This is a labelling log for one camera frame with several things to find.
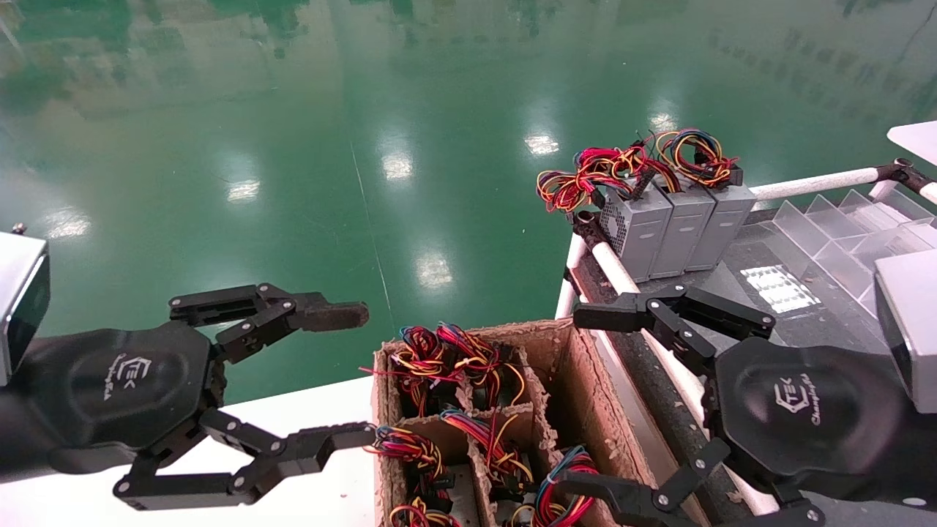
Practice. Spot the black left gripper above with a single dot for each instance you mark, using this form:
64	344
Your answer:
110	380

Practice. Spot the whitish frame rail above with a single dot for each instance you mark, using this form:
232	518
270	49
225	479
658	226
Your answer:
637	410

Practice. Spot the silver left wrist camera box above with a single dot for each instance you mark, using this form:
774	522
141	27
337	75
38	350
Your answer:
18	300

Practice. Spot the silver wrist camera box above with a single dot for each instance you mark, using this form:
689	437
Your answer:
18	300
911	329

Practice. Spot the white flat panel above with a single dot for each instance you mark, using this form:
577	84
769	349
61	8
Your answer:
915	140

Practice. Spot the white frame leg pipe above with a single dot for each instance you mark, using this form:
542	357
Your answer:
565	304

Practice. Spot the short white frame pipe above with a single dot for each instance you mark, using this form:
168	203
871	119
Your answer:
928	192

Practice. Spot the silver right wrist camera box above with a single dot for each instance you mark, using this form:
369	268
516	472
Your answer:
911	329

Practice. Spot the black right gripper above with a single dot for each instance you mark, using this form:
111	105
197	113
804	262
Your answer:
805	410

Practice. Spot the black pipe connector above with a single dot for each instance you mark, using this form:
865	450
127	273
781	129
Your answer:
585	225
899	172

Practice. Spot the clear acrylic divider tray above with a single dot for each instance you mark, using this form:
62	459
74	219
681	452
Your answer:
842	234

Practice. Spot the left gripper finger worn pad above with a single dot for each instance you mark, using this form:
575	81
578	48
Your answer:
337	315

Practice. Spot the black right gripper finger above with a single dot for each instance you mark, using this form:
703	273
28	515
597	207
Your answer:
607	315

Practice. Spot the brown cardboard divider box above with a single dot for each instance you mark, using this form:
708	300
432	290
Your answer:
578	388

